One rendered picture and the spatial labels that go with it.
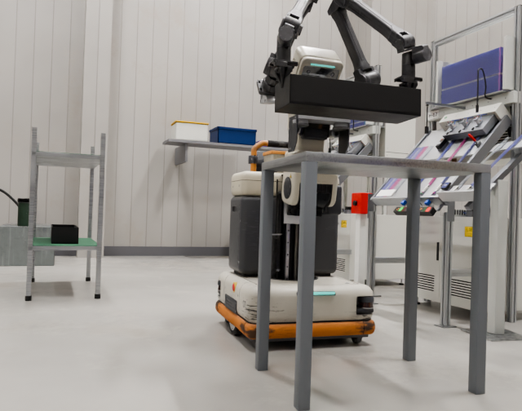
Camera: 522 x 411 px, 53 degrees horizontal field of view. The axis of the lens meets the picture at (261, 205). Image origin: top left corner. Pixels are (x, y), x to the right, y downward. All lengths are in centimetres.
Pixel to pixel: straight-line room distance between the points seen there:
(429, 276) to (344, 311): 131
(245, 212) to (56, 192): 443
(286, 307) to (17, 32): 547
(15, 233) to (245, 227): 344
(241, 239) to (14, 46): 496
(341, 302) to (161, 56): 526
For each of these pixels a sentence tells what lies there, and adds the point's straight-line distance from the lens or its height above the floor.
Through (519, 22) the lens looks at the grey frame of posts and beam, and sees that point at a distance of 364.
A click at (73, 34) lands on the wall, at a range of 709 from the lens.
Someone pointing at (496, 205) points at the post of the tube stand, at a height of 68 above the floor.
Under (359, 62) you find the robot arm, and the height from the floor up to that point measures 131.
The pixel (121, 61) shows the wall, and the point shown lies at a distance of 706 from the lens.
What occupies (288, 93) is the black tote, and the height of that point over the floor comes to 106.
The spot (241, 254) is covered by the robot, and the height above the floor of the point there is 40.
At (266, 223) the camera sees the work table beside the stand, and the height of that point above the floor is 56.
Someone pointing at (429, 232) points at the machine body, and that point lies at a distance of 367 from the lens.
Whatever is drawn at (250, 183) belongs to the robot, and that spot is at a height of 75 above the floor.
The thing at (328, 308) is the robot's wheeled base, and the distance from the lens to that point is 243.
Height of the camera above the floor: 61
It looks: 1 degrees up
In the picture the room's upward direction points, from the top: 2 degrees clockwise
